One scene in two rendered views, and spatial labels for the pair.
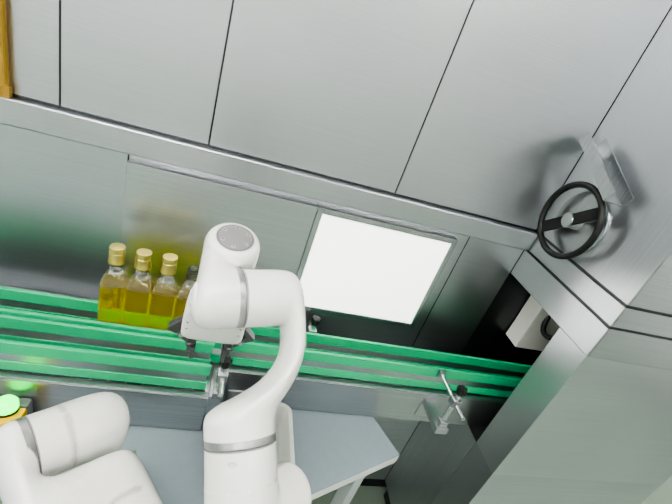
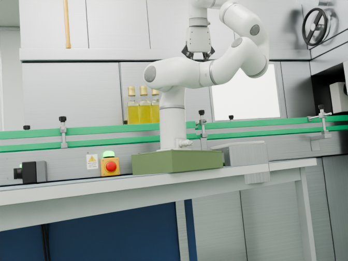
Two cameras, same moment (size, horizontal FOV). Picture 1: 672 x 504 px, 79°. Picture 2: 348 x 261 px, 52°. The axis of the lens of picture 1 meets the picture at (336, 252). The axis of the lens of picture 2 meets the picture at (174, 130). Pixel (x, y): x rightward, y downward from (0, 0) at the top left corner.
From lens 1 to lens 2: 132 cm
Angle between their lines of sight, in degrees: 33
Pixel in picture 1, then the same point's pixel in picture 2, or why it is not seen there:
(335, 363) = (252, 126)
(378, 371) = (277, 127)
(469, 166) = not seen: hidden behind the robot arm
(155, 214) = (136, 85)
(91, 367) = (140, 134)
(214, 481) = (232, 11)
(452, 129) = not seen: hidden behind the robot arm
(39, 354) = (115, 130)
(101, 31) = (101, 16)
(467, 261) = (287, 75)
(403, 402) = (301, 143)
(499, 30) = not seen: outside the picture
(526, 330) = (339, 99)
